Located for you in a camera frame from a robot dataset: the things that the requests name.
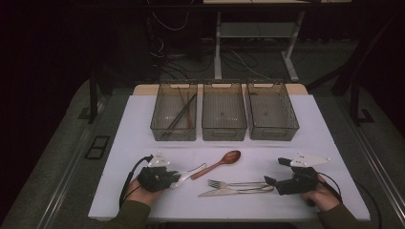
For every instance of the silver serrated knife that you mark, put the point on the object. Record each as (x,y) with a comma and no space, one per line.
(219,192)

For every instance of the black chopstick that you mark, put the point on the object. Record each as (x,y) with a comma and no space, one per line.
(181,114)
(178,116)

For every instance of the black angled stand leg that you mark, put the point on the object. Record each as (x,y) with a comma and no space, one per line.
(347,79)

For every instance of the person's right hand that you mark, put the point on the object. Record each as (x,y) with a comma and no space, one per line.
(324,197)

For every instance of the person's left hand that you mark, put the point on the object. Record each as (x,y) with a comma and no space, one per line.
(140,195)

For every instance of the black floor socket frame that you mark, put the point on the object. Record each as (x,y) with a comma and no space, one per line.
(97,147)

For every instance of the white metal desk frame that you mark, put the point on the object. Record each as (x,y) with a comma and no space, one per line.
(217,47)

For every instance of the metal floor rail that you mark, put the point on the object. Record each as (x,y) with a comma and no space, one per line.
(377,159)
(66,178)

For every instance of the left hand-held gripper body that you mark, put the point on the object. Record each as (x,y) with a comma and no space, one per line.
(154,179)

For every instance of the silver metal fork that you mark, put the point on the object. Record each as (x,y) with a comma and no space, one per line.
(216,183)

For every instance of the smoky clear plastic bin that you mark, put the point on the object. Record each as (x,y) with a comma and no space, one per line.
(224,111)
(272,111)
(165,108)

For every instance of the black upright stand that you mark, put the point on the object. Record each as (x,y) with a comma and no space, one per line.
(354,105)
(93,101)

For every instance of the white table cover sheet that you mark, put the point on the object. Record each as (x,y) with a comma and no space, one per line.
(286,140)

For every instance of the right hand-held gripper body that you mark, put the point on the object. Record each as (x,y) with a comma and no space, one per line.
(299,183)

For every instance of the brown wooden spoon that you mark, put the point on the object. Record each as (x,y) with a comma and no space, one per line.
(231,156)

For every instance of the white ceramic spoon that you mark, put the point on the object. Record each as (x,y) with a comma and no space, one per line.
(191,173)

